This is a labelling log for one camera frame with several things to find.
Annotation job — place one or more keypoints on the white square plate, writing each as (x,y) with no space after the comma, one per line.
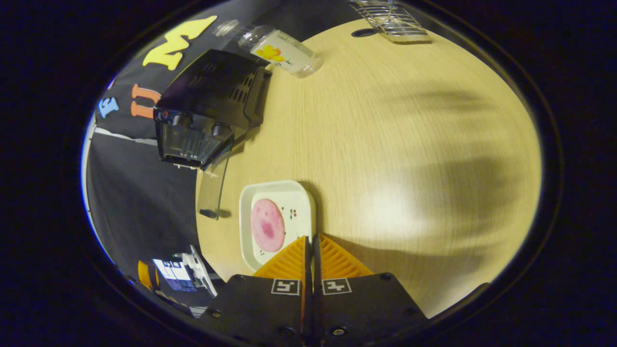
(294,197)

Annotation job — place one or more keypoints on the pink ham slice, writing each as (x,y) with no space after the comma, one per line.
(267,226)

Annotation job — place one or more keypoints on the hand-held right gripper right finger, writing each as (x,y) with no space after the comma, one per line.
(366,308)

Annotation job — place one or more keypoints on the black table grommet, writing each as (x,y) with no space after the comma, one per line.
(364,32)

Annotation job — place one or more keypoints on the black backdrop cloth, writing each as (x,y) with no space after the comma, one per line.
(140,202)

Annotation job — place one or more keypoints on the glass bottle yellow label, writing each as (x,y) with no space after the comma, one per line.
(284,53)

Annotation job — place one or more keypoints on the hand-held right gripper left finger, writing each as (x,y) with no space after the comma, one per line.
(260,311)

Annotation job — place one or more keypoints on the black electric oven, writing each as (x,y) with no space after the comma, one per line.
(212,82)

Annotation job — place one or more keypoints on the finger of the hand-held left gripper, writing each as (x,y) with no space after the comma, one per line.
(143,273)

